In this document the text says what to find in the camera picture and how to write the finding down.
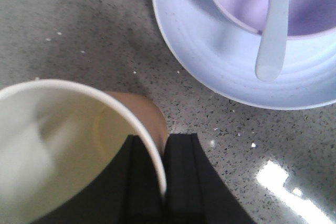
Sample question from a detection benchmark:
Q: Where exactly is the brown paper cup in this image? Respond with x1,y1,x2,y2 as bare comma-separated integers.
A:
1,79,167,216

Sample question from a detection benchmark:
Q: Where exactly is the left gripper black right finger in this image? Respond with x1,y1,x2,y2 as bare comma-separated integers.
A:
163,134,254,223

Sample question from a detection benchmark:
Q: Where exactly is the light blue plastic spoon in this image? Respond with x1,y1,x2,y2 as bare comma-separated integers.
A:
255,0,289,82

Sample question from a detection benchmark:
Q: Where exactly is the purple plastic bowl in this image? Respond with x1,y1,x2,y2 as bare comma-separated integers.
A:
213,0,335,39

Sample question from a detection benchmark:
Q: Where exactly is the light blue plastic plate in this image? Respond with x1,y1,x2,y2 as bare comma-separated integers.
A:
152,0,335,110

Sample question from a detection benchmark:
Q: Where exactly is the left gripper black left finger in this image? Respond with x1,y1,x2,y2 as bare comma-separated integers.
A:
35,135,164,223

